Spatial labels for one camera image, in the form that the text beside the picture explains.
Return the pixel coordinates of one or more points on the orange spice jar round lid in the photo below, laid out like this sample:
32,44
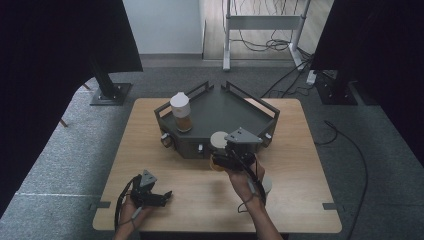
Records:
218,139

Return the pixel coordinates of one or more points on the black corner rack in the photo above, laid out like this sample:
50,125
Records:
216,113

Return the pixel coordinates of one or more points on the black stand post with base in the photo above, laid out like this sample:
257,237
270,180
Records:
336,93
110,95

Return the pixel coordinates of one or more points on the pale spice jar round lid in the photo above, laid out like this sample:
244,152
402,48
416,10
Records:
267,185

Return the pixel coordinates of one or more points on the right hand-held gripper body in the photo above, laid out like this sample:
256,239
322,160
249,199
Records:
243,156

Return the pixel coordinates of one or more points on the person's right hand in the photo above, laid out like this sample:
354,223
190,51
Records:
243,181

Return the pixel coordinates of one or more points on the grey tape piece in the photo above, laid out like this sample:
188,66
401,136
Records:
101,205
330,206

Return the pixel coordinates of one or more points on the spice jar with spout lid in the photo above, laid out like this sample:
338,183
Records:
181,113

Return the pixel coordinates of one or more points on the person's left hand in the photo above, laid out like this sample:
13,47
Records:
126,213

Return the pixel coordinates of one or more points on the white metal stand frame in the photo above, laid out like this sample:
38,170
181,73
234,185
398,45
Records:
263,22

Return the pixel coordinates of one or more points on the white power strip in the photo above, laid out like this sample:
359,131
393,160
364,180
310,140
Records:
311,77

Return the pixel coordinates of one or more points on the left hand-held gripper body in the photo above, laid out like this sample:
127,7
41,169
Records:
143,195

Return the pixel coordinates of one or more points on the black curtain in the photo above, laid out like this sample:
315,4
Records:
383,50
43,66

